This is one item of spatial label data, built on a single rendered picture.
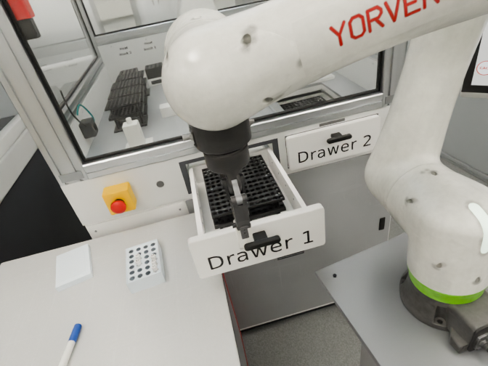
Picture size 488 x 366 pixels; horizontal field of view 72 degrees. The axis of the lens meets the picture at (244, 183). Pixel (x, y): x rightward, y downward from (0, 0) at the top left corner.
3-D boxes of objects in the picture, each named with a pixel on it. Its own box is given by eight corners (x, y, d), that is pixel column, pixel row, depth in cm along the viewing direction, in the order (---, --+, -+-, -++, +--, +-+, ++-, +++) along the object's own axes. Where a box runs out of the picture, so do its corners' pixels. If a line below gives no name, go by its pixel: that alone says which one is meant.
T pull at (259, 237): (281, 242, 67) (280, 237, 66) (245, 252, 66) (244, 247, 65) (276, 231, 70) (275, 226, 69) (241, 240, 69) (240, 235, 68)
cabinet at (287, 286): (385, 297, 152) (405, 144, 107) (163, 364, 143) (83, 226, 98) (308, 185, 231) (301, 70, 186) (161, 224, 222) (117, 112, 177)
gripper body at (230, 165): (199, 137, 58) (210, 181, 63) (205, 160, 51) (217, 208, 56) (241, 127, 58) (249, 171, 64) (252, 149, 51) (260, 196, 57)
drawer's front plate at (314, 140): (378, 148, 104) (380, 115, 98) (290, 171, 102) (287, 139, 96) (375, 146, 106) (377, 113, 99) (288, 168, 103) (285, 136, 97)
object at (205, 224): (315, 236, 76) (314, 216, 72) (205, 266, 73) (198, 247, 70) (268, 155, 109) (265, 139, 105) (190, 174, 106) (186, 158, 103)
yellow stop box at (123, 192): (136, 210, 94) (127, 190, 90) (110, 217, 93) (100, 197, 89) (137, 200, 98) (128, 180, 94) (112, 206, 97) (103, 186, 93)
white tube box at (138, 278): (165, 282, 81) (161, 271, 79) (131, 294, 80) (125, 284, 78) (160, 248, 91) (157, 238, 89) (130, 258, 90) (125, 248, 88)
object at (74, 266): (93, 277, 86) (90, 272, 86) (58, 292, 84) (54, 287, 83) (90, 247, 96) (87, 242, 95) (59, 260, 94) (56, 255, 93)
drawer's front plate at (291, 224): (325, 244, 75) (324, 207, 69) (200, 279, 73) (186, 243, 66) (322, 239, 77) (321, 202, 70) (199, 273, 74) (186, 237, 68)
